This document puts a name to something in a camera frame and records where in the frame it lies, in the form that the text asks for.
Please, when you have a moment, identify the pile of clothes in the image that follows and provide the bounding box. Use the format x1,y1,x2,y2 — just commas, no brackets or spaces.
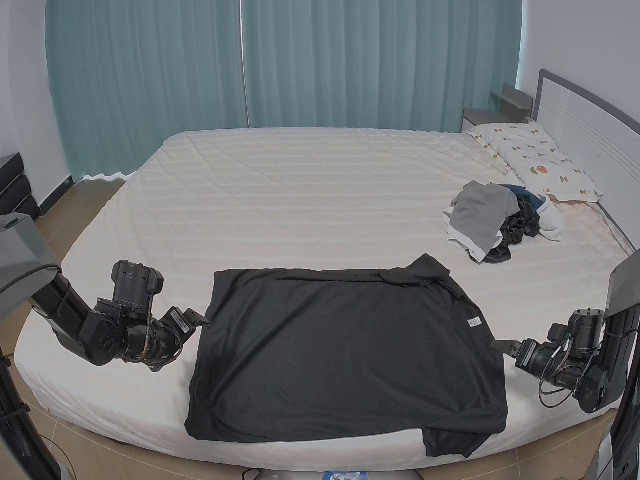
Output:
442,180,566,264

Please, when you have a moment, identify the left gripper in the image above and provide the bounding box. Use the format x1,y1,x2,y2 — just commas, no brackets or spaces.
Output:
131,307,200,373

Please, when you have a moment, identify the black chest of drawers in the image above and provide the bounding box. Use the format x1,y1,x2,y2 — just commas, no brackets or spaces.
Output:
0,152,43,219

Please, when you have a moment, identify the black T-shirt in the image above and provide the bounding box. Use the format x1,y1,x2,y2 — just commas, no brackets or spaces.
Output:
184,253,510,459

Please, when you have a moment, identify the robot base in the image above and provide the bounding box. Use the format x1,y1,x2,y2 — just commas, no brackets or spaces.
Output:
245,468,416,480

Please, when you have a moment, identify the white printed pillow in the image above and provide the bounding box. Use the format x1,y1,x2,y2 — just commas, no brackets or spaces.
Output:
467,120,603,203

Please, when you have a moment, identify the grey bedside table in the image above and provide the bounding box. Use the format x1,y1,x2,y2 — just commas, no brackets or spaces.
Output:
461,83,535,133

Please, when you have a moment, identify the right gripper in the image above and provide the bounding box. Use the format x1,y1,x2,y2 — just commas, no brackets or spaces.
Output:
515,338,571,386

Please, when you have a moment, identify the bed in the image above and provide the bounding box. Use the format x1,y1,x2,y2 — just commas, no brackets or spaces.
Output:
14,68,640,471

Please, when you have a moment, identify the blue-green curtain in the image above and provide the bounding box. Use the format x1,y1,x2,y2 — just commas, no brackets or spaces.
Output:
240,0,523,133
45,0,247,181

